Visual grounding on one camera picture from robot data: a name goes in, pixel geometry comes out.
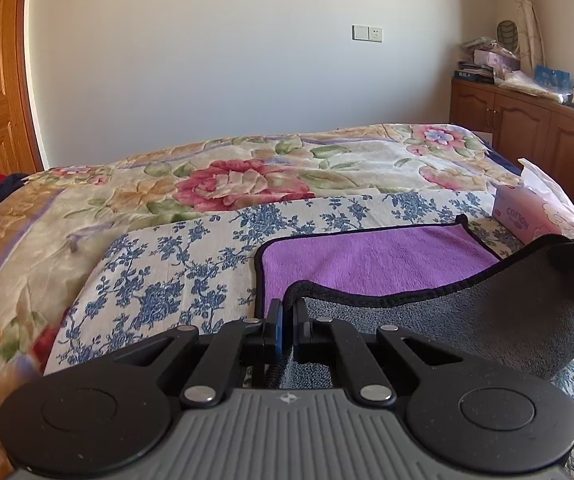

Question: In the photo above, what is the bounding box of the floral curtain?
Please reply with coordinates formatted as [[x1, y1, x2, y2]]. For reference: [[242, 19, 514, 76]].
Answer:
[[504, 0, 548, 75]]

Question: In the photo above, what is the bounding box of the pink box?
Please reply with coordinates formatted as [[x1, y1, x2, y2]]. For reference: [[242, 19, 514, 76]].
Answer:
[[473, 49, 522, 73]]

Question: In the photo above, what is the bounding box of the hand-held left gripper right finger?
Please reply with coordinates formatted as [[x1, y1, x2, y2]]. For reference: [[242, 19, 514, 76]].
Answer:
[[292, 302, 464, 407]]

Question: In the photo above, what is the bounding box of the blue floral bed sheet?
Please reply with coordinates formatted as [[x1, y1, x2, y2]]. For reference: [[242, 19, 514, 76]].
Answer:
[[42, 187, 574, 480]]

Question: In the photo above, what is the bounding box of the clear plastic bag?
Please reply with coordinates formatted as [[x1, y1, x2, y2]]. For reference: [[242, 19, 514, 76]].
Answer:
[[497, 70, 568, 104]]

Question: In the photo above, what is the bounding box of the green hand fan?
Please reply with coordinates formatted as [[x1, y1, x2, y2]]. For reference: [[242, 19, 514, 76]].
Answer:
[[497, 19, 520, 56]]

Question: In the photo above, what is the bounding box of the pink tissue pack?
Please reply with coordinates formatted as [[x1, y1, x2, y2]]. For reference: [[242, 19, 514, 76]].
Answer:
[[492, 157, 574, 242]]

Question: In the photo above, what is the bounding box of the blue box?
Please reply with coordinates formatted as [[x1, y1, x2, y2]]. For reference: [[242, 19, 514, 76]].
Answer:
[[534, 64, 574, 93]]

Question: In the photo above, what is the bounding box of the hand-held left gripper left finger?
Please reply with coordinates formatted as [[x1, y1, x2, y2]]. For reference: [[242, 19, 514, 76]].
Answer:
[[112, 299, 286, 409]]

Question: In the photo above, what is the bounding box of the large-flower floral quilt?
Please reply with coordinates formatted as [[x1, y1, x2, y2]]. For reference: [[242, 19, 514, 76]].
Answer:
[[0, 122, 532, 480]]

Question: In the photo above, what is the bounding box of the dark book stack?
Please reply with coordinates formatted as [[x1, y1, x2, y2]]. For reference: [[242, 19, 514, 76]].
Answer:
[[454, 61, 496, 85]]

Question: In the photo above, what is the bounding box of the wooden cabinet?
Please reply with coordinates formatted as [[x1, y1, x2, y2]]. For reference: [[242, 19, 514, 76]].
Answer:
[[449, 76, 574, 222]]

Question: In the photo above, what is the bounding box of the purple and grey towel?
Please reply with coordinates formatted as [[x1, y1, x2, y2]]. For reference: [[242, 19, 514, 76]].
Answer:
[[254, 214, 574, 392]]

